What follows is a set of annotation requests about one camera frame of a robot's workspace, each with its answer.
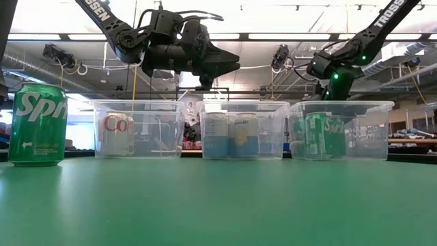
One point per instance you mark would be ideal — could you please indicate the green table mat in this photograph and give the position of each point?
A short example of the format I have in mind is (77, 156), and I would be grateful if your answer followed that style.
(218, 205)

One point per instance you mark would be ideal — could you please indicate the black ceiling device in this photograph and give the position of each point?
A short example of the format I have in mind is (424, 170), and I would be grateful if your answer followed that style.
(58, 54)

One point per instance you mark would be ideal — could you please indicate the white cylindrical tank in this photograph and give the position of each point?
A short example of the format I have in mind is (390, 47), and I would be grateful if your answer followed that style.
(187, 81)

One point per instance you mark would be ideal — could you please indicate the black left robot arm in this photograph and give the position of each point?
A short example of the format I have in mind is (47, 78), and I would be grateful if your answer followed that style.
(102, 15)

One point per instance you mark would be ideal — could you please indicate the silver Diet Coke can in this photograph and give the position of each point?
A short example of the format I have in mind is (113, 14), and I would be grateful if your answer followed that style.
(117, 140)

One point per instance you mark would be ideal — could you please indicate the large silver duct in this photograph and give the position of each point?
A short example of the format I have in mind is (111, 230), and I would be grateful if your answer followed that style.
(375, 66)

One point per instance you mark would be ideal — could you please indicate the wooden workbench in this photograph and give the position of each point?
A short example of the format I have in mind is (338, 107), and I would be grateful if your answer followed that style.
(409, 140)

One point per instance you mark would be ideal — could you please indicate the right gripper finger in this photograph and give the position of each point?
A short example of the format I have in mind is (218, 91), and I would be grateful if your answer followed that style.
(341, 108)

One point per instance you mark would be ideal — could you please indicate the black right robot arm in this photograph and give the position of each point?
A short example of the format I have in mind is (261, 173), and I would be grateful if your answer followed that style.
(385, 17)

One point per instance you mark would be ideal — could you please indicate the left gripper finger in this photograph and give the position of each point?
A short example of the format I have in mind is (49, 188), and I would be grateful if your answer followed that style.
(223, 65)

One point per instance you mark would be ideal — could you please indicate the black hanging camera rig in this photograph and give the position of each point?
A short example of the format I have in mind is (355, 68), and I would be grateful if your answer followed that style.
(280, 56)

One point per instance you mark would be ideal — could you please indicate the clear plastic bin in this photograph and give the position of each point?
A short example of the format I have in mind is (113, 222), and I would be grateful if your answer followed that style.
(277, 136)
(153, 136)
(372, 136)

